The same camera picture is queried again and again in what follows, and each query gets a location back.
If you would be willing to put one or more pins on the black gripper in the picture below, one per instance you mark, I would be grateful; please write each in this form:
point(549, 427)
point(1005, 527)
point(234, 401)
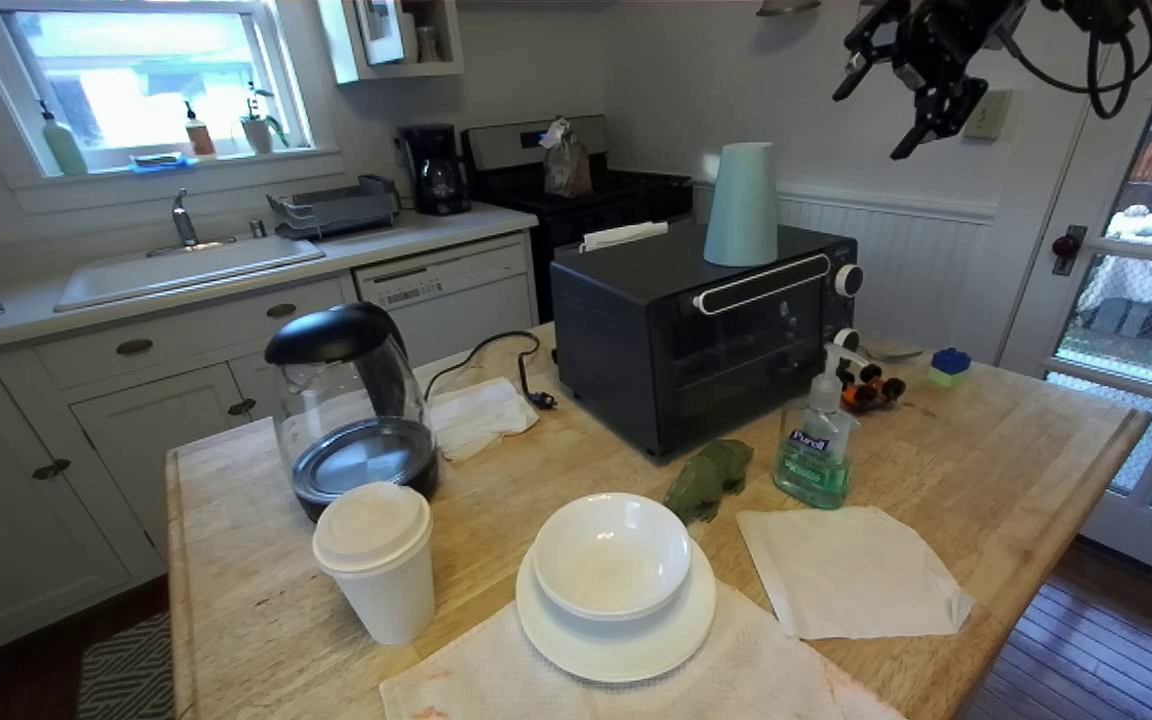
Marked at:
point(958, 41)

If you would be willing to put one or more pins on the light blue plastic cup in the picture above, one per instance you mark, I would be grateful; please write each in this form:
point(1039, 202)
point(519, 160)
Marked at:
point(741, 204)

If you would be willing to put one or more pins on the black toaster oven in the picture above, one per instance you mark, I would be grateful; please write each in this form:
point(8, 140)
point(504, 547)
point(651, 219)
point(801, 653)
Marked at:
point(683, 346)

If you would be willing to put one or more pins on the white lidded paper cup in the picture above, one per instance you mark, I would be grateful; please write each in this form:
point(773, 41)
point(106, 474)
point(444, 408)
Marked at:
point(382, 584)

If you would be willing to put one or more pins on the white kitchen sink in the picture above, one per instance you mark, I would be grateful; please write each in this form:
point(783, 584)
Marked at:
point(180, 266)

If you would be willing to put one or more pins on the kitchen window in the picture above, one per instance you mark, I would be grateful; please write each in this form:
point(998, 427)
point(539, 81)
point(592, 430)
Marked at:
point(137, 81)

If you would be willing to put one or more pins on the white counter cabinets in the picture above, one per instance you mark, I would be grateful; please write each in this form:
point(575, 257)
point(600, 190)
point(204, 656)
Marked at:
point(19, 504)

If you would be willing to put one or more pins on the white glass panel door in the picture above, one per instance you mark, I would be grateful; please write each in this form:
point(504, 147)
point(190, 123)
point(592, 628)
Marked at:
point(1071, 160)

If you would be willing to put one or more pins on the blue green sponge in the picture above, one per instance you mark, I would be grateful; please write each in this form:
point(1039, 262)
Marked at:
point(954, 366)

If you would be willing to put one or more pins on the orange black toy car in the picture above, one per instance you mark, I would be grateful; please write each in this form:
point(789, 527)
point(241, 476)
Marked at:
point(875, 389)

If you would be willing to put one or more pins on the white ribbed cloth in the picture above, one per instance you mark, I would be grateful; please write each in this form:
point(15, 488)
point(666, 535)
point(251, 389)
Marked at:
point(620, 233)

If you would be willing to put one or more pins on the black steel stove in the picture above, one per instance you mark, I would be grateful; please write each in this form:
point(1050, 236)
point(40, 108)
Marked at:
point(600, 202)

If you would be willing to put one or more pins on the brown paper bag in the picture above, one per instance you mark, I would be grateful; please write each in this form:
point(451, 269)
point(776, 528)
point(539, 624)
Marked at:
point(567, 167)

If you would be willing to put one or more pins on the green hand soap pump bottle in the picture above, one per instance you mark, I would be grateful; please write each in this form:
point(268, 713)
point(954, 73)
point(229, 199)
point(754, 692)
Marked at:
point(816, 462)

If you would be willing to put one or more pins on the green frog toy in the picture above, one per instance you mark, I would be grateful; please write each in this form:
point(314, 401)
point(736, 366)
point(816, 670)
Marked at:
point(711, 480)

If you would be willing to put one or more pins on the black coffee maker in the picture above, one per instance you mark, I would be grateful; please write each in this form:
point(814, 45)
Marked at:
point(439, 173)

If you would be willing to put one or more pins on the small white paper napkin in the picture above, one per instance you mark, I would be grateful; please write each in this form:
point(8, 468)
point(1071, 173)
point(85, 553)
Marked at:
point(856, 574)

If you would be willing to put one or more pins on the white dishwasher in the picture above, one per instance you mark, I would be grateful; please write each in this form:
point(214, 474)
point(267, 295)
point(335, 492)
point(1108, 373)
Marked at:
point(451, 300)

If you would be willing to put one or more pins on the white folded cloth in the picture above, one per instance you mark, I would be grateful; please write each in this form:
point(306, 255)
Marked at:
point(478, 416)

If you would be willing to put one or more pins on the white ceramic bowl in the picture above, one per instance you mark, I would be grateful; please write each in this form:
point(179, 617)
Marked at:
point(609, 553)

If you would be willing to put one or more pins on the grey dish rack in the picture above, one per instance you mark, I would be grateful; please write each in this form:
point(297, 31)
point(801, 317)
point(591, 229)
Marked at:
point(339, 209)

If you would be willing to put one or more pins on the large white cloth mat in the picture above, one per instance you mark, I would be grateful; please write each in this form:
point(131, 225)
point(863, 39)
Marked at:
point(751, 674)

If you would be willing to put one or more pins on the white ceramic plate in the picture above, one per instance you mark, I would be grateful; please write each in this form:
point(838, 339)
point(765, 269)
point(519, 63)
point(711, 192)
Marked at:
point(618, 656)

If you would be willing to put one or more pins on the black glass electric kettle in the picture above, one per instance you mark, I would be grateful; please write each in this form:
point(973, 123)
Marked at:
point(348, 462)

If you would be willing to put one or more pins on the red small bottle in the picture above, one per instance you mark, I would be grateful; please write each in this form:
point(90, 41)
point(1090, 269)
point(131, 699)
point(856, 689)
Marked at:
point(196, 137)

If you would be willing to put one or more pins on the chrome faucet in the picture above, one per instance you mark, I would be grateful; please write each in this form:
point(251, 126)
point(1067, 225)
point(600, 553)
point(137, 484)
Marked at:
point(180, 220)

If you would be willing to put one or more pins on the blue windowsill sponge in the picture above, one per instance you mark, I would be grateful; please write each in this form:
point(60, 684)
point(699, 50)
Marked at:
point(162, 167)

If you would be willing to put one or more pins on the green dish soap bottle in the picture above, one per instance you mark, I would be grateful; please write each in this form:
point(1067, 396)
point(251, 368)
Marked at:
point(64, 151)

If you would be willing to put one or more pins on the grey floor rug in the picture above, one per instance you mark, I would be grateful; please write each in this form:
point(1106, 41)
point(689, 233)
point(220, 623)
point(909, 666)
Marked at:
point(131, 674)

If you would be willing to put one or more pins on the white wall shelf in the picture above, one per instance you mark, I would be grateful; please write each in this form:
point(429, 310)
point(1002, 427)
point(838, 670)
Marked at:
point(376, 32)

